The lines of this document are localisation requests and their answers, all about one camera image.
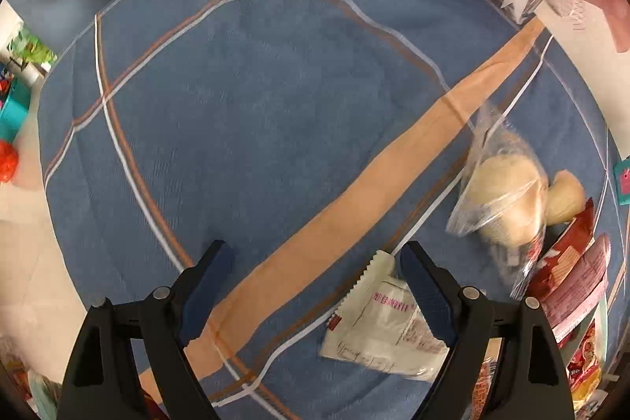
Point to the teal cube tin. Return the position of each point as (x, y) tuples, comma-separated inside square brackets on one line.
[(624, 179)]

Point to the green and white snack packet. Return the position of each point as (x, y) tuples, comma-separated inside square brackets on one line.
[(384, 326)]

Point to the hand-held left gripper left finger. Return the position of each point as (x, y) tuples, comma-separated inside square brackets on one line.
[(206, 297)]

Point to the pink snack packet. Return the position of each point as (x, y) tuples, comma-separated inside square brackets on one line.
[(581, 292)]

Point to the blue plaid tablecloth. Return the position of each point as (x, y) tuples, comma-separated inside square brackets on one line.
[(246, 105)]

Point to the teal plastic toy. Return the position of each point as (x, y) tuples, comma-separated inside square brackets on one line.
[(12, 110)]

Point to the small red snack packet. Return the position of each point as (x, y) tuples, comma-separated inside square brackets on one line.
[(585, 361)]

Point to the red plastic toy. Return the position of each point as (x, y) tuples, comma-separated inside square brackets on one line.
[(7, 161)]

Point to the red biscuit packet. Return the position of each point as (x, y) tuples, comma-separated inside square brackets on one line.
[(566, 252)]

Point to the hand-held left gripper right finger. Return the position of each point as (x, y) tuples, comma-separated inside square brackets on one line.
[(428, 302)]

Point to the clear bagged round bun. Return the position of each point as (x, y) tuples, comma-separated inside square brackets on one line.
[(497, 184)]

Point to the green toy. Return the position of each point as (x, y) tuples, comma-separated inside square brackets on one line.
[(29, 48)]

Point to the yellow jelly cup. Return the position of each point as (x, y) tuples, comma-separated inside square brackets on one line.
[(566, 198)]

